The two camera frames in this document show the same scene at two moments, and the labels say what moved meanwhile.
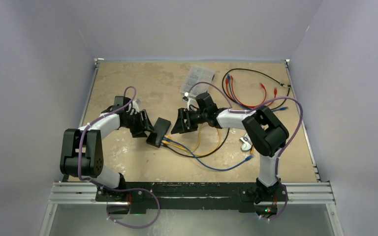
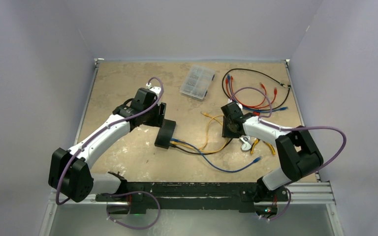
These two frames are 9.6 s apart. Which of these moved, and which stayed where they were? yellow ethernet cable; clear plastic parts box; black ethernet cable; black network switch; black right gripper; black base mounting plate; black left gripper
Moved: black right gripper; black network switch; black left gripper; yellow ethernet cable
Stayed: clear plastic parts box; black ethernet cable; black base mounting plate
